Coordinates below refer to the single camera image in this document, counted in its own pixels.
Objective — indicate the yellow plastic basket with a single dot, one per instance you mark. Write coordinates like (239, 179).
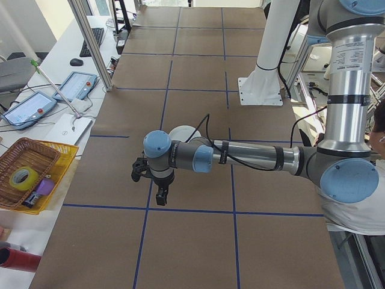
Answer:
(67, 156)

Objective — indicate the grey office chair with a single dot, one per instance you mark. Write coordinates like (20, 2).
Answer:
(15, 73)

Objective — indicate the white pedestal column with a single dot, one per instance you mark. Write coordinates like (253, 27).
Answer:
(272, 45)

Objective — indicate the bright white round plate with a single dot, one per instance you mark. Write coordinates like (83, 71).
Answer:
(182, 131)

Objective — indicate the aluminium table edge rail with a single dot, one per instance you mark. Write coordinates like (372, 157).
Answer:
(364, 262)

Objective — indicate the aluminium profile post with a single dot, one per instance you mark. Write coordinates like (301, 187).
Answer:
(93, 48)

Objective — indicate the black computer mouse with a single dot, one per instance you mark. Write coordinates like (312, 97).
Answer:
(76, 62)

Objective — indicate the blue-grey teach pendant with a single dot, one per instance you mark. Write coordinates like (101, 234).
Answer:
(28, 110)
(75, 85)

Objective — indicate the small black device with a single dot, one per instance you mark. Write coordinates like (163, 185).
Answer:
(31, 199)

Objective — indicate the brown wicker basket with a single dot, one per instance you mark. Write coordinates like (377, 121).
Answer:
(27, 153)

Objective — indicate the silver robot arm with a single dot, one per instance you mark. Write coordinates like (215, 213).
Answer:
(255, 149)

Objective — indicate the purple small box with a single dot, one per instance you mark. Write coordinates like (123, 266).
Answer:
(45, 186)

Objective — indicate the black small box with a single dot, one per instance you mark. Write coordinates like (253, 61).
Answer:
(121, 42)

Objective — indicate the yellow tape roll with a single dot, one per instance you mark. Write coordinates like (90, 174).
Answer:
(22, 182)

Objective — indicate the black metal stand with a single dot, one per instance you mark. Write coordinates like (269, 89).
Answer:
(121, 15)

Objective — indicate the red cylinder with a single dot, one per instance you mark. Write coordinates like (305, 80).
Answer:
(21, 259)

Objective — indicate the white side desk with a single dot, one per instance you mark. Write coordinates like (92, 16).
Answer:
(60, 45)

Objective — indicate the black keyboard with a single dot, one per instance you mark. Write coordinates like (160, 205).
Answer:
(92, 42)

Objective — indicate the white closed laptop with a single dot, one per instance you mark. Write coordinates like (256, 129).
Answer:
(67, 135)

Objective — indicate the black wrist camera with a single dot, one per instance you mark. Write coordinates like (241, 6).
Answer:
(139, 168)

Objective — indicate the silver rod with green tip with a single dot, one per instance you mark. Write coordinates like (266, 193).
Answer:
(54, 87)

